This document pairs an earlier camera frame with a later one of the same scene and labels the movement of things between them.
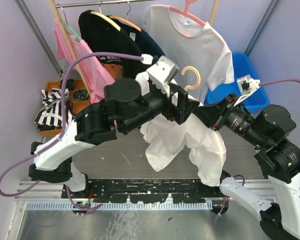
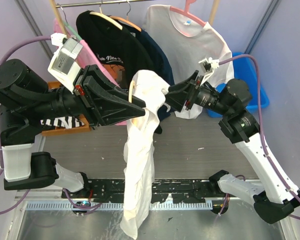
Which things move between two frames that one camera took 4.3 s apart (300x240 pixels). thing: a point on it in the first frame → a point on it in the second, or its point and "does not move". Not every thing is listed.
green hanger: (68, 26) does not move
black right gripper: (214, 114) → (177, 94)
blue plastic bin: (242, 67) does not move
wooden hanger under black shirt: (108, 20) does not move
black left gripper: (186, 105) → (101, 101)
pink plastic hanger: (186, 11) does not move
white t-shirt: (168, 140) → (150, 86)
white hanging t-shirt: (198, 49) does not move
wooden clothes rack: (214, 5) does not move
